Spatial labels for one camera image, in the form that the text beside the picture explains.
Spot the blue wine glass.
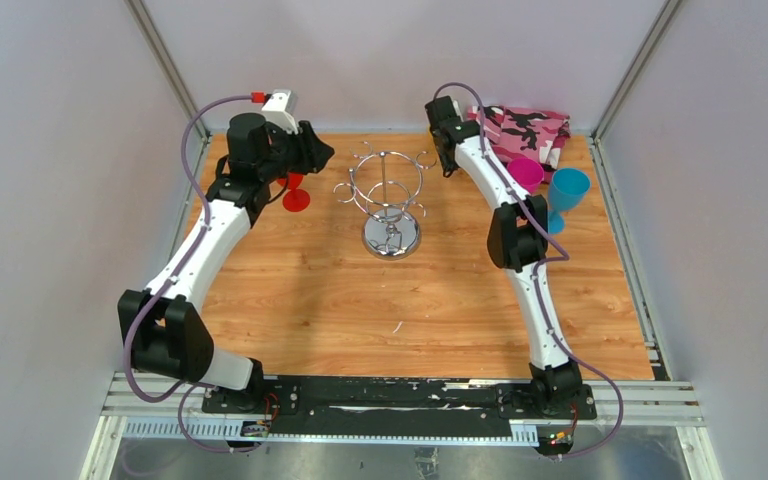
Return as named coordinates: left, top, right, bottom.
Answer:
left=548, top=168, right=591, bottom=235

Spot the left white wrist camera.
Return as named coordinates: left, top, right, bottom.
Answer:
left=250, top=89, right=299, bottom=134

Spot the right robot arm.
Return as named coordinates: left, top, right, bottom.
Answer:
left=424, top=96, right=588, bottom=418

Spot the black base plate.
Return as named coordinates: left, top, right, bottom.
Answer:
left=202, top=375, right=597, bottom=438

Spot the red wine glass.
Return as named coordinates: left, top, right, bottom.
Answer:
left=277, top=173, right=311, bottom=213

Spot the pink camouflage cloth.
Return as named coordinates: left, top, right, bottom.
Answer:
left=483, top=105, right=571, bottom=172

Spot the chrome wine glass rack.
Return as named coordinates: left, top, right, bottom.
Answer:
left=332, top=148, right=437, bottom=261

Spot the aluminium frame rail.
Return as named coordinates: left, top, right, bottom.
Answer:
left=82, top=374, right=722, bottom=479

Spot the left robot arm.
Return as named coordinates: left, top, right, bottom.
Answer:
left=117, top=112, right=334, bottom=413

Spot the pink wine glass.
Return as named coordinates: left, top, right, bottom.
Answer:
left=507, top=157, right=545, bottom=195

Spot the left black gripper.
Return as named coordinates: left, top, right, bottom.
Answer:
left=258, top=119, right=334, bottom=183

